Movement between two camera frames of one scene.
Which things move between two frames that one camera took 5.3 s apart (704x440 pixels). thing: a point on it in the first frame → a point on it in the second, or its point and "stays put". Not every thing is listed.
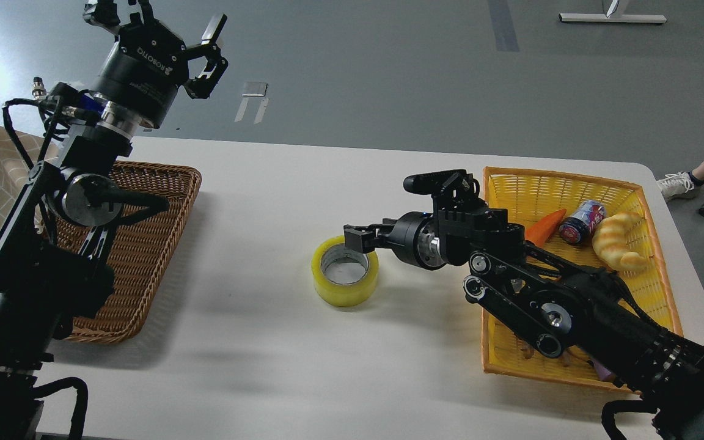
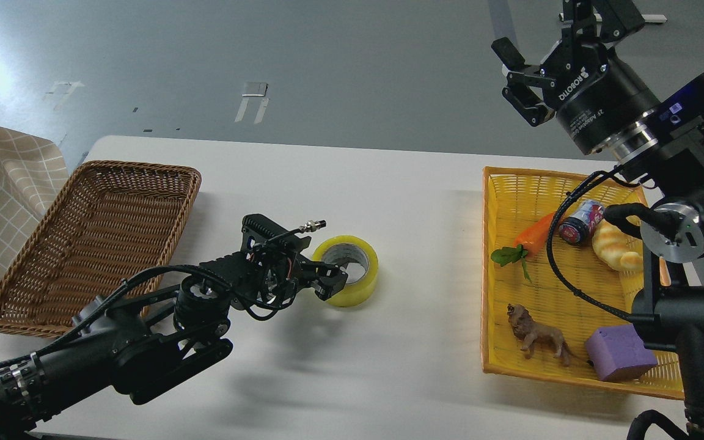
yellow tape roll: [343, 277] stays put
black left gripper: [142, 74] → [271, 261]
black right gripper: [403, 237] → [594, 93]
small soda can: [577, 228] stays put
